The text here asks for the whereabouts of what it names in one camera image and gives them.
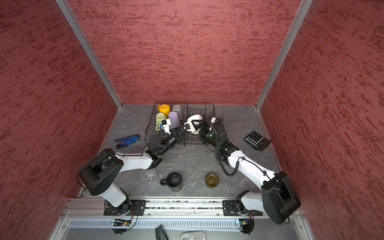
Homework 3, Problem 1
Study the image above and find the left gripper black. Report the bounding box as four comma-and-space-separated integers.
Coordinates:
158, 124, 190, 156

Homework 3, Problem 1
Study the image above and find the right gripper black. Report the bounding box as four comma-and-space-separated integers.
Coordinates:
192, 119, 220, 149

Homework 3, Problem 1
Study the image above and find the red inside white mug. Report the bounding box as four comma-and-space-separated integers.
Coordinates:
184, 115, 203, 135

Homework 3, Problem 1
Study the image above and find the lilac plastic cup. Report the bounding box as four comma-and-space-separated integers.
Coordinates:
169, 111, 181, 129

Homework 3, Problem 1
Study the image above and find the grey white mug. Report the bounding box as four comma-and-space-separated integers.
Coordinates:
172, 105, 187, 120

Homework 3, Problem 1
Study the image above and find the pale green mug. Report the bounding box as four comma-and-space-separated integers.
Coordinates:
156, 113, 167, 132

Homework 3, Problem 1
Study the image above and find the yellow mug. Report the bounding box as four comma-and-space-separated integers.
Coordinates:
158, 104, 172, 118

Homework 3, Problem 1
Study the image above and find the black mug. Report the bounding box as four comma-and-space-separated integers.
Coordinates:
160, 173, 183, 193

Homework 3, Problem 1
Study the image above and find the olive green glass cup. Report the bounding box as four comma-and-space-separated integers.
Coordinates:
205, 173, 219, 189

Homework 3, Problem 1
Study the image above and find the clear glass cup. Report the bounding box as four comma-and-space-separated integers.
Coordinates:
141, 169, 158, 183

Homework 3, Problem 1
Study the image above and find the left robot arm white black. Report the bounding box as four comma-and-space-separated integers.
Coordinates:
78, 125, 190, 216

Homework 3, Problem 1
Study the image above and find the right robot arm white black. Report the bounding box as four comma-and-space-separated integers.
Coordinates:
189, 120, 301, 225

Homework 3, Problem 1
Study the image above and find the black calculator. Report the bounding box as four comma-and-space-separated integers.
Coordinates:
244, 131, 271, 152

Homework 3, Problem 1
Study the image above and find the blue black tool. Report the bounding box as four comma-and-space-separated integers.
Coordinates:
115, 135, 140, 150

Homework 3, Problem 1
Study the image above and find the grey device at bottom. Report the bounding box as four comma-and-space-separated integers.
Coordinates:
181, 231, 207, 240

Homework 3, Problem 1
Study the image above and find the black object at bottom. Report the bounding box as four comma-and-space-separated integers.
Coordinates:
155, 225, 168, 240

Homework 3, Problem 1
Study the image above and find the black wire dish rack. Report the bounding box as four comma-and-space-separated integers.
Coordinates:
144, 102, 219, 148

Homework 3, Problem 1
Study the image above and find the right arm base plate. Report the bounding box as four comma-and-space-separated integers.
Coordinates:
222, 200, 263, 217

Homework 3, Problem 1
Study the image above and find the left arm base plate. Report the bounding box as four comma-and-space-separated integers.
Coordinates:
104, 200, 147, 217

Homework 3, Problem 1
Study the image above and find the aluminium rail frame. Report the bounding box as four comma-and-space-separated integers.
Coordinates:
50, 197, 315, 240

